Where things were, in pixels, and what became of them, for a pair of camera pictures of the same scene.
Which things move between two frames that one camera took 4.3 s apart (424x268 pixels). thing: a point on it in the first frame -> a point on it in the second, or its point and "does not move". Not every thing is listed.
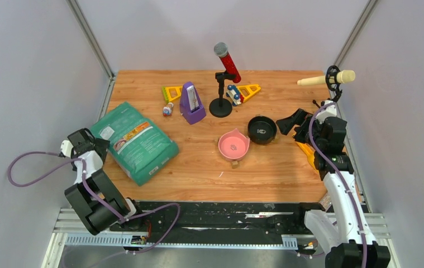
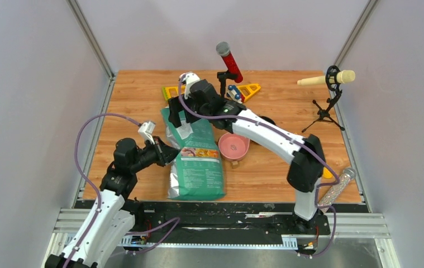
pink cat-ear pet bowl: x=233 y=146 does not move
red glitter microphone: x=220 y=50 does not move
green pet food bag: x=138 y=144 -> x=196 y=172
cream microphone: x=342 y=77 does not move
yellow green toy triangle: x=169 y=98 does not move
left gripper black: x=103 y=146 -> x=165 y=153
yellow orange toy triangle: x=248 y=91 does not move
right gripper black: x=299 y=117 -> x=176 y=106
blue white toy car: x=233 y=94 does not move
